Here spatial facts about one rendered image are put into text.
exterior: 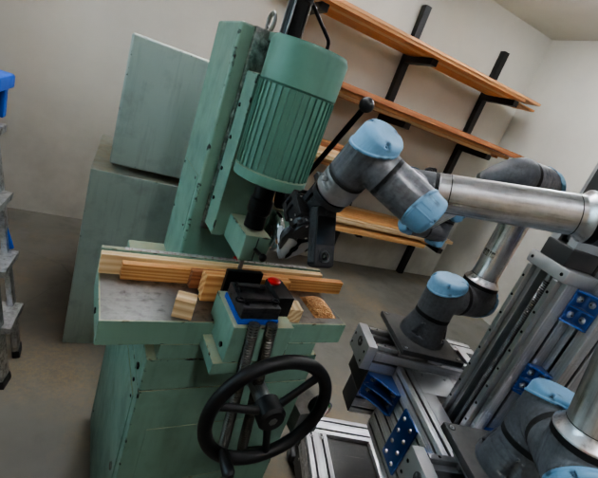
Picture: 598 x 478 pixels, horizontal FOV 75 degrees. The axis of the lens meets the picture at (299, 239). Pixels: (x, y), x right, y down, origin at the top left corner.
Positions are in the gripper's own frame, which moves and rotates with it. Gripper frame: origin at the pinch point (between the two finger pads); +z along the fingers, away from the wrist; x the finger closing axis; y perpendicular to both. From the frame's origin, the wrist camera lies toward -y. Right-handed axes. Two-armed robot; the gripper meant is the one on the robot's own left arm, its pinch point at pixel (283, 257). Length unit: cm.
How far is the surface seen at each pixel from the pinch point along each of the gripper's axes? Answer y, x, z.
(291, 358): -21.0, 1.2, 2.9
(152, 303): -2.3, 22.7, 19.7
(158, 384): -16.4, 18.8, 31.4
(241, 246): 9.3, 3.9, 10.9
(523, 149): 186, -342, 45
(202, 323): -8.0, 13.0, 16.9
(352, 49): 240, -145, 50
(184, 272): 7.1, 14.5, 21.8
